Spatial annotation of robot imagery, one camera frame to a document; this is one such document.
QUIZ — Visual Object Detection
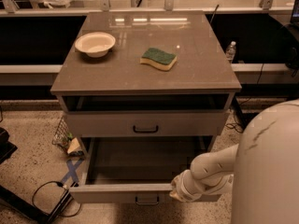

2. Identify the black table leg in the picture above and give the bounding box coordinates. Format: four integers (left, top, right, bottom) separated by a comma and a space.
232, 97, 249, 129

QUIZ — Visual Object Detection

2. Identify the green yellow sponge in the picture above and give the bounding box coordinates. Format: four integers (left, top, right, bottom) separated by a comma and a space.
140, 48, 177, 71

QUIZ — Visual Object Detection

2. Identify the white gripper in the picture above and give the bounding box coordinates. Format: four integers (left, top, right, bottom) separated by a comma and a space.
169, 170, 206, 202

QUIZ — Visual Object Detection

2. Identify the blue tape cross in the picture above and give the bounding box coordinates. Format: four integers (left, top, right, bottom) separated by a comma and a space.
61, 159, 83, 184

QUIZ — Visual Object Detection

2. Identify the white paper bowl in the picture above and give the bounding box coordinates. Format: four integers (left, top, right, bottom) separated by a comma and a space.
75, 32, 116, 58

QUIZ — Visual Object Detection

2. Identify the black stand leg with cable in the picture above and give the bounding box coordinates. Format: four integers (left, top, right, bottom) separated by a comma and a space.
0, 181, 82, 224

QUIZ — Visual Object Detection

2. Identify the wire mesh waste basket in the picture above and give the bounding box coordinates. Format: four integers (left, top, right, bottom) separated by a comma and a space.
52, 118, 83, 157

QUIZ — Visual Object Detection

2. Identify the grey top drawer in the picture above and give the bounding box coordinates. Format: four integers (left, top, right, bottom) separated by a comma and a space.
61, 93, 232, 137

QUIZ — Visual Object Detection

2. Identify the grey drawer cabinet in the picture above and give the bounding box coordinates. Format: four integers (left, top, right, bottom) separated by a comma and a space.
50, 10, 243, 154

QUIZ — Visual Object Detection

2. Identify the clear plastic water bottle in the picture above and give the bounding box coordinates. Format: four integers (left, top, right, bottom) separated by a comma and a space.
225, 41, 236, 63

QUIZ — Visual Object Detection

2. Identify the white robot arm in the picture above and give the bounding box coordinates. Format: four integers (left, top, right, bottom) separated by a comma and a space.
170, 100, 299, 224

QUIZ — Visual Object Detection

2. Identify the grey drawer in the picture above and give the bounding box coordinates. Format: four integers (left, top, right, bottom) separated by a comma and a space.
61, 93, 232, 137
70, 136, 214, 205

